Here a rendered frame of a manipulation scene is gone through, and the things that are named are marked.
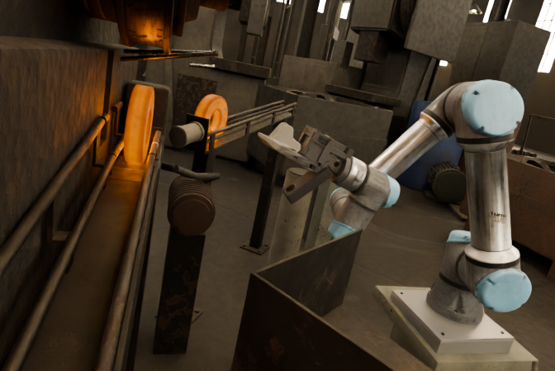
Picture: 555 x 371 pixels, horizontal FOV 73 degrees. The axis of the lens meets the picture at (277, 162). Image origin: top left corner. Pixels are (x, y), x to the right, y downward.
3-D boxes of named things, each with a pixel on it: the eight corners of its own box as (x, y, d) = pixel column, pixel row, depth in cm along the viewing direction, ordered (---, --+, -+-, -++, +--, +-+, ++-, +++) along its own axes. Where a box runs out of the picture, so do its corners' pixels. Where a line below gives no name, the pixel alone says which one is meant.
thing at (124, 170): (106, 183, 64) (106, 178, 64) (122, 154, 82) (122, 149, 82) (151, 187, 66) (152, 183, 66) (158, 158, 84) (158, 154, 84)
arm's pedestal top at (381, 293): (453, 298, 130) (457, 288, 129) (533, 373, 100) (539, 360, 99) (372, 295, 121) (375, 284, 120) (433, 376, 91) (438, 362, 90)
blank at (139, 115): (130, 80, 66) (150, 83, 66) (140, 85, 80) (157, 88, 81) (119, 168, 67) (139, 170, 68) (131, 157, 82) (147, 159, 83)
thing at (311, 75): (296, 133, 579) (311, 61, 553) (344, 154, 494) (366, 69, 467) (267, 130, 548) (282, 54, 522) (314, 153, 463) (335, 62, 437)
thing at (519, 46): (454, 166, 584) (497, 32, 536) (498, 183, 512) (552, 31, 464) (422, 162, 561) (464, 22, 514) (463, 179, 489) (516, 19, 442)
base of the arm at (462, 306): (453, 292, 118) (461, 263, 117) (495, 321, 105) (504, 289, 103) (415, 295, 113) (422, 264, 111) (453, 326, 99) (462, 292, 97)
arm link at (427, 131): (452, 73, 102) (318, 193, 109) (470, 71, 91) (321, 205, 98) (479, 104, 103) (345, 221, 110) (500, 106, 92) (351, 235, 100)
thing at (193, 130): (167, 145, 104) (168, 124, 102) (187, 138, 112) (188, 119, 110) (186, 150, 102) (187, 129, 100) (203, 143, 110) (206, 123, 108)
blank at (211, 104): (199, 152, 119) (208, 154, 118) (187, 116, 107) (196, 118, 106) (223, 121, 128) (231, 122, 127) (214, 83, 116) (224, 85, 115)
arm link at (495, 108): (502, 283, 100) (490, 77, 91) (538, 316, 86) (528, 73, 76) (456, 289, 101) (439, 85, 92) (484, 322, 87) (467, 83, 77)
